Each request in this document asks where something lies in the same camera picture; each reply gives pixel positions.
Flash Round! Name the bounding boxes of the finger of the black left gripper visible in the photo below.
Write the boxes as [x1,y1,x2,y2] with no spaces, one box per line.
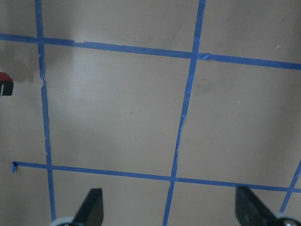
[0,81,14,96]

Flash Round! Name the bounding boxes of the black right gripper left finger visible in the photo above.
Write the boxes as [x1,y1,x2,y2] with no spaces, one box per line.
[71,188,104,226]

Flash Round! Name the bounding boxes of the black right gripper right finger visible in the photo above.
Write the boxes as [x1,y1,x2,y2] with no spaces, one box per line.
[235,186,284,226]

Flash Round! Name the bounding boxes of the round red strawberry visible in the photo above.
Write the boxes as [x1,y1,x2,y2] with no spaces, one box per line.
[0,72,13,82]

